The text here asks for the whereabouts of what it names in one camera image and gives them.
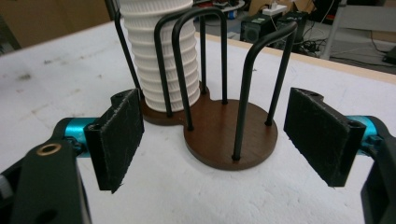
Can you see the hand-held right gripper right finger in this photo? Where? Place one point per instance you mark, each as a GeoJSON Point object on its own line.
{"type": "Point", "coordinates": [320, 137]}

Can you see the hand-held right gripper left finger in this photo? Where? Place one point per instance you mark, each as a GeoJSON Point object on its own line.
{"type": "Point", "coordinates": [116, 140]}

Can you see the stack of paper cups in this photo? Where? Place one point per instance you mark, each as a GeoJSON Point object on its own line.
{"type": "Point", "coordinates": [144, 37]}

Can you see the white foam mat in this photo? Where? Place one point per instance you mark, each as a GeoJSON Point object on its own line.
{"type": "Point", "coordinates": [62, 93]}

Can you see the black computer tower round grille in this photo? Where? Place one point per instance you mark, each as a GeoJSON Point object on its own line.
{"type": "Point", "coordinates": [253, 29]}

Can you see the white power strip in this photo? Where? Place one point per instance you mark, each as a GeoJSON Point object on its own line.
{"type": "Point", "coordinates": [274, 9]}

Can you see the white round table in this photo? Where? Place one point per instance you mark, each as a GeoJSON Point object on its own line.
{"type": "Point", "coordinates": [232, 6]}

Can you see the grey desk leg frame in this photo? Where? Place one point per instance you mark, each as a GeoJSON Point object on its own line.
{"type": "Point", "coordinates": [358, 18]}

